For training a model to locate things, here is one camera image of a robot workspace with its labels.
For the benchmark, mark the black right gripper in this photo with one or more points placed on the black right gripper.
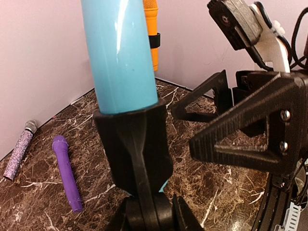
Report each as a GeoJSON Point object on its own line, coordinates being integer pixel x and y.
{"type": "Point", "coordinates": [284, 108]}

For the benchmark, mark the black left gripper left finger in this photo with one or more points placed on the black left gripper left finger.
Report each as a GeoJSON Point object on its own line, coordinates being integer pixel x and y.
{"type": "Point", "coordinates": [119, 221]}

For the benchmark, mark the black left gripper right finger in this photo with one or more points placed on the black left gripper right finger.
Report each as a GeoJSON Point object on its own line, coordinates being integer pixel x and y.
{"type": "Point", "coordinates": [184, 219]}

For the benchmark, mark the black stand holding blue microphone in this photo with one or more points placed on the black stand holding blue microphone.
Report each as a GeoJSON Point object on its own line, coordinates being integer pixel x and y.
{"type": "Point", "coordinates": [135, 144]}

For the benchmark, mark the purple microphone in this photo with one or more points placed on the purple microphone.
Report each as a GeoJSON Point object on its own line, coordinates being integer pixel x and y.
{"type": "Point", "coordinates": [60, 148]}

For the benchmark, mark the black stand holding orange microphone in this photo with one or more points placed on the black stand holding orange microphone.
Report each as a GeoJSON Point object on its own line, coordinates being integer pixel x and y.
{"type": "Point", "coordinates": [154, 41]}

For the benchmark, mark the light blue microphone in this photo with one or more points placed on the light blue microphone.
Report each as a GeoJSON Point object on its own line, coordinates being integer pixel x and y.
{"type": "Point", "coordinates": [120, 56]}

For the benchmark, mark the rhinestone silver-head microphone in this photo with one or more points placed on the rhinestone silver-head microphone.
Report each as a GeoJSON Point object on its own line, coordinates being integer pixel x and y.
{"type": "Point", "coordinates": [20, 150]}

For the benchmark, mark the orange microphone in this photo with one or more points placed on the orange microphone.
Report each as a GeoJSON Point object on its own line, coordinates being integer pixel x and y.
{"type": "Point", "coordinates": [151, 12]}

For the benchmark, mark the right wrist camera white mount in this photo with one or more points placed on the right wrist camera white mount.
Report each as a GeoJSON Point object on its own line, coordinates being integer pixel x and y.
{"type": "Point", "coordinates": [248, 27]}

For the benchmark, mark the black front table rail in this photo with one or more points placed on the black front table rail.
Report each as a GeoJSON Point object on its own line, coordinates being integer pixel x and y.
{"type": "Point", "coordinates": [275, 202]}

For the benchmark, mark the white slotted cable duct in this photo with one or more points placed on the white slotted cable duct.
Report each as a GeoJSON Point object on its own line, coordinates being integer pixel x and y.
{"type": "Point", "coordinates": [292, 217]}

